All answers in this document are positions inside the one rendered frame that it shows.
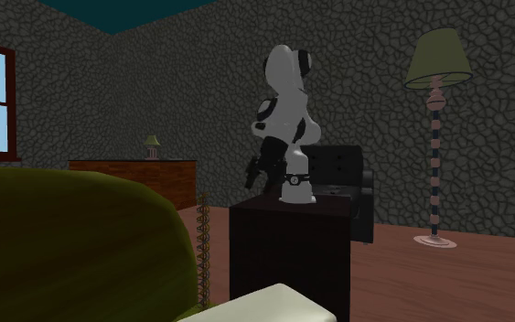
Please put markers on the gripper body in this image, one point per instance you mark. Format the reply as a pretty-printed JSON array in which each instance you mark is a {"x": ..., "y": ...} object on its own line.
[{"x": 267, "y": 161}]

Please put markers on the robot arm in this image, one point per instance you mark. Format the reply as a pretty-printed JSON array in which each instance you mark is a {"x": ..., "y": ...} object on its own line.
[{"x": 288, "y": 98}]

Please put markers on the black armchair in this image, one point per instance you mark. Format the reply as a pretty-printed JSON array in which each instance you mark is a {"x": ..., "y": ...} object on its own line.
[{"x": 337, "y": 167}]

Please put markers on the dark robot stand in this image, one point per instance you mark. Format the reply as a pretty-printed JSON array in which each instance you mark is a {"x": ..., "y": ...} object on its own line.
[{"x": 290, "y": 254}]

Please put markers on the wooden sideboard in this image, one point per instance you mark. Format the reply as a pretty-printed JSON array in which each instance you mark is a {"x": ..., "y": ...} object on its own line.
[{"x": 159, "y": 176}]

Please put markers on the small green table lamp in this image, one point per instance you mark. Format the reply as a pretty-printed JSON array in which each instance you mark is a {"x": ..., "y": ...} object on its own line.
[{"x": 152, "y": 142}]

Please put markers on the cream cushion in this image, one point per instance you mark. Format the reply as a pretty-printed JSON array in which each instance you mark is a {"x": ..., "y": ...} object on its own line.
[{"x": 266, "y": 307}]

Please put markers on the green shade floor lamp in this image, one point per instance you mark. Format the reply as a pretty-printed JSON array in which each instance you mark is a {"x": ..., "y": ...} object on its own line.
[{"x": 437, "y": 62}]

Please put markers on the olive green sofa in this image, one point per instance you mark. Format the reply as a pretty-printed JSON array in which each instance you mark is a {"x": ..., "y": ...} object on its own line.
[{"x": 69, "y": 249}]

